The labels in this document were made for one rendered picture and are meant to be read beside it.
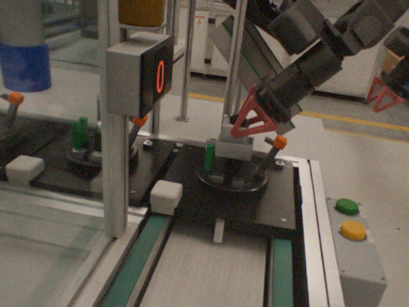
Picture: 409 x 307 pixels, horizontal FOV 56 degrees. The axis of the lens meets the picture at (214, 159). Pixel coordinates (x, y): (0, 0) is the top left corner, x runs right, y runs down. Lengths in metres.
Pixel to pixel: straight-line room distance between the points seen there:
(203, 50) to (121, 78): 4.43
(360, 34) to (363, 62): 4.26
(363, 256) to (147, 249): 0.33
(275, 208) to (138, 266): 0.25
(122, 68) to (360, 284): 0.43
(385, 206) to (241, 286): 0.52
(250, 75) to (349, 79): 4.06
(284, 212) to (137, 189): 0.25
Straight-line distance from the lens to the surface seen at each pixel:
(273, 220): 0.64
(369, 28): 0.63
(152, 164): 0.75
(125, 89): 0.42
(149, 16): 0.44
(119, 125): 0.49
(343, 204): 0.73
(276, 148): 0.68
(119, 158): 0.51
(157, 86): 0.46
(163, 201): 0.63
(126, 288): 0.53
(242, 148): 0.67
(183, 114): 1.25
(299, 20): 0.61
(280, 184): 0.74
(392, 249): 0.87
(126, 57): 0.41
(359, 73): 4.90
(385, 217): 0.96
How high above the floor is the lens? 1.33
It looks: 27 degrees down
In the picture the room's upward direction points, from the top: 7 degrees clockwise
